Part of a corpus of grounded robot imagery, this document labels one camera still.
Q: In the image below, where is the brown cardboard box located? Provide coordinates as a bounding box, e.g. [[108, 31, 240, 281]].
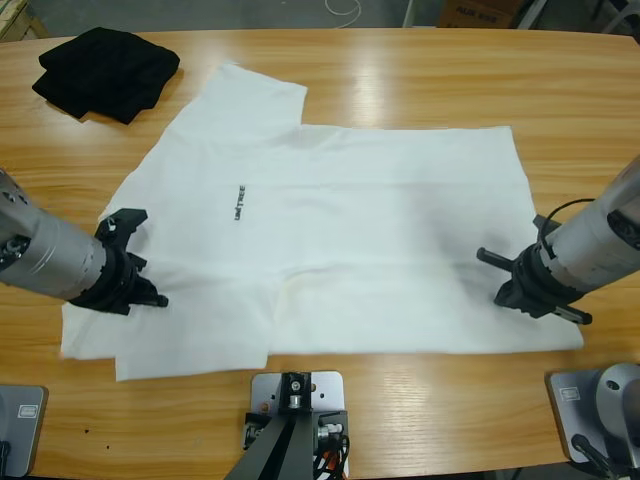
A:
[[438, 0, 516, 29]]

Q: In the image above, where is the white t-shirt with black logo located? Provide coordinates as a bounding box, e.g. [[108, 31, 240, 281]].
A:
[[59, 60, 586, 384]]

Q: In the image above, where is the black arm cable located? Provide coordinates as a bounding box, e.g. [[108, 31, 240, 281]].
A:
[[543, 197, 597, 237]]

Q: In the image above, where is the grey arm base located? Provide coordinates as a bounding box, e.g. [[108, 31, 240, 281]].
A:
[[544, 363, 640, 466], [0, 383, 50, 479]]

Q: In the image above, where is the light wooden crate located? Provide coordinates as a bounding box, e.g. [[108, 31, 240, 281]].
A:
[[0, 0, 51, 41]]

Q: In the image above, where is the white mount block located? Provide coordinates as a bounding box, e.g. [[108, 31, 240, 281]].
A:
[[249, 370, 347, 480]]

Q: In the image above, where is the dark camera post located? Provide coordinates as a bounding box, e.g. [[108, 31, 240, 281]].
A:
[[224, 372, 321, 480]]

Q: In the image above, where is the white chair frame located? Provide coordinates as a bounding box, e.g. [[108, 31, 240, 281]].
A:
[[514, 0, 640, 36]]

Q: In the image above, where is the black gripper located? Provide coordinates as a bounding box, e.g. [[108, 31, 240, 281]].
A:
[[477, 244, 591, 325], [64, 244, 170, 317]]

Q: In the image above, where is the white floor cable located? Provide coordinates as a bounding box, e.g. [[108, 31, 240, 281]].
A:
[[324, 0, 362, 24]]

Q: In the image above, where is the folded black garment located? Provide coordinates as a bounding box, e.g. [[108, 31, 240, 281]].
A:
[[30, 27, 181, 125]]

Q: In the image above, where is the orange and black cable bundle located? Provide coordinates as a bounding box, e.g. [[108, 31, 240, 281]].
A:
[[310, 434, 352, 480]]

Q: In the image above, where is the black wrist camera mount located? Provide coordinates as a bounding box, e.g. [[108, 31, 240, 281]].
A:
[[95, 208, 149, 250], [532, 213, 560, 246]]

